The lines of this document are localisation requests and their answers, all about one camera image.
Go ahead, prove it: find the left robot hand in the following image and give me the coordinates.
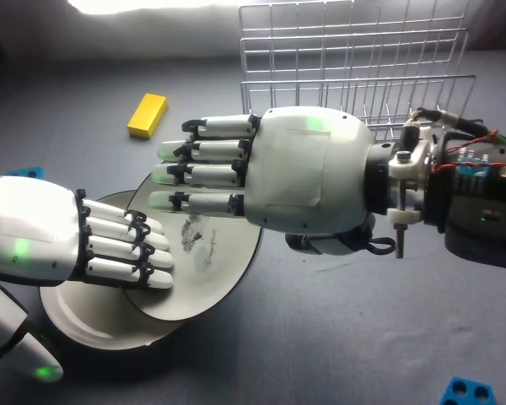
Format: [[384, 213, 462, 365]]
[[0, 175, 176, 384]]

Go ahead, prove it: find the small blue two-hole block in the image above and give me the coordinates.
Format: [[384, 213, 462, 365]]
[[3, 166, 46, 181]]

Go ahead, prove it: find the grey tablecloth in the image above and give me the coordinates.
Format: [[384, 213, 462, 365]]
[[0, 46, 506, 405]]

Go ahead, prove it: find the wire dish rack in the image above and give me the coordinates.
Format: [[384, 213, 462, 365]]
[[238, 0, 477, 143]]

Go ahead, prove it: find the white round plate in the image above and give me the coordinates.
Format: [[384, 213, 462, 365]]
[[124, 170, 265, 324], [39, 189, 186, 351]]

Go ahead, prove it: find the blue pentagon block with holes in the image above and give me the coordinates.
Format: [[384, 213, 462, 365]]
[[440, 376, 498, 405]]

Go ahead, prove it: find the yellow rectangular block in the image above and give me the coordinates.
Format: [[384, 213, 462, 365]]
[[126, 93, 170, 139]]

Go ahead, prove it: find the white backdrop cloth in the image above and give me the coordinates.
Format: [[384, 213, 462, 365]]
[[0, 0, 506, 62]]

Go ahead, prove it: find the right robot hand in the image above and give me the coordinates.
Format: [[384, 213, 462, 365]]
[[149, 106, 396, 258]]

